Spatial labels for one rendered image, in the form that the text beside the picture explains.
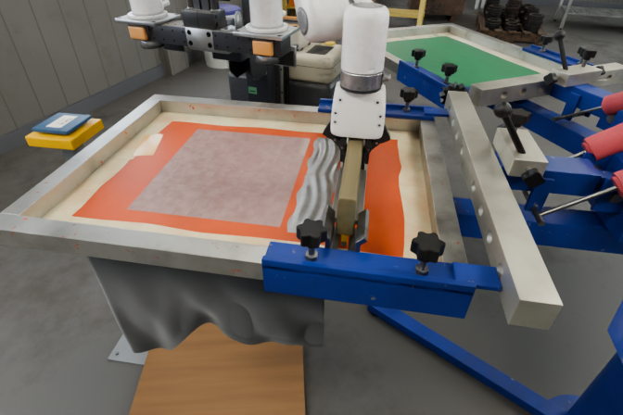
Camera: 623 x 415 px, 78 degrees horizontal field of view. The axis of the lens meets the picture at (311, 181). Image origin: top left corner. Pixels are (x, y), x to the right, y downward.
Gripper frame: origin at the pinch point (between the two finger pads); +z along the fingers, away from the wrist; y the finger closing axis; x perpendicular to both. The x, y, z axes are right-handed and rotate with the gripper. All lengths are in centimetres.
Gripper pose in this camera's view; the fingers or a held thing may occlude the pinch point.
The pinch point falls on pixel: (354, 157)
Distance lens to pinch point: 78.9
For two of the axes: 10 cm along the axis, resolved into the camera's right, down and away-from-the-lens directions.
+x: -1.6, 5.6, -8.1
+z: -0.1, 8.2, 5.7
